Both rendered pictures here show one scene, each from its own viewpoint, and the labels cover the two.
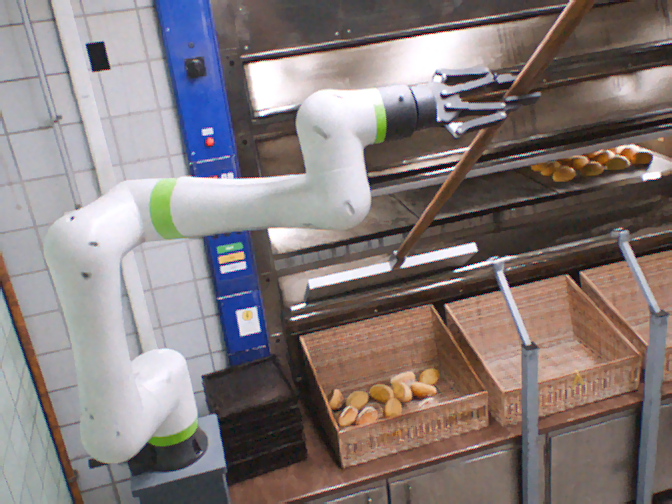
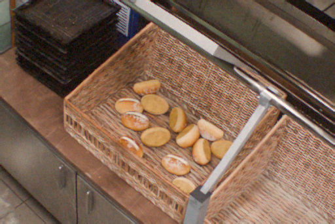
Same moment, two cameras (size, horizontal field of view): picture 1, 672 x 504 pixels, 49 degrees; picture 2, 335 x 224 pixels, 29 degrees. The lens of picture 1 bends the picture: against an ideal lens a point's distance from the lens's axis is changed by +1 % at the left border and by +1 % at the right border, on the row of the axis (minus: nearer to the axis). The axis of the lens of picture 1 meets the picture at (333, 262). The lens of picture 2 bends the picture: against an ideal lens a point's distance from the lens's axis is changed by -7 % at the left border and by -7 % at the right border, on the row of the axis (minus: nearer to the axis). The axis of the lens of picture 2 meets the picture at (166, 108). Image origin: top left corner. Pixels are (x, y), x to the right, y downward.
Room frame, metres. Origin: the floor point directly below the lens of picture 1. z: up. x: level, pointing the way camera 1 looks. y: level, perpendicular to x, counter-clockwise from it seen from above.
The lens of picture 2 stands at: (1.22, -1.33, 2.32)
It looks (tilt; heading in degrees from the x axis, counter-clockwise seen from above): 46 degrees down; 50
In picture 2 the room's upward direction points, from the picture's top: 9 degrees clockwise
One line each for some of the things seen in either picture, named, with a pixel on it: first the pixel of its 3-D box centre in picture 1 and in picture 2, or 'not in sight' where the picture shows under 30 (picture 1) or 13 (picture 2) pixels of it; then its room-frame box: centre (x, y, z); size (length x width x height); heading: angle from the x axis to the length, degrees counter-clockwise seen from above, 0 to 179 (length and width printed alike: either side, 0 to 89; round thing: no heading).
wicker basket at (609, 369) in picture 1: (537, 345); (307, 219); (2.36, -0.74, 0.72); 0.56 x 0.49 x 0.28; 104
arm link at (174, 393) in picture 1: (159, 397); not in sight; (1.35, 0.42, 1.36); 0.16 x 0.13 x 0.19; 157
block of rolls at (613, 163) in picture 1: (569, 150); not in sight; (3.17, -1.13, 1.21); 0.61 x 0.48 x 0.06; 13
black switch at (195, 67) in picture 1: (194, 60); not in sight; (2.32, 0.35, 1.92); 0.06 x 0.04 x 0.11; 103
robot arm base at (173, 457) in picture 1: (149, 445); not in sight; (1.35, 0.47, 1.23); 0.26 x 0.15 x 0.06; 102
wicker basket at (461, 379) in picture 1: (390, 379); (172, 112); (2.25, -0.16, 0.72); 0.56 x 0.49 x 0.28; 103
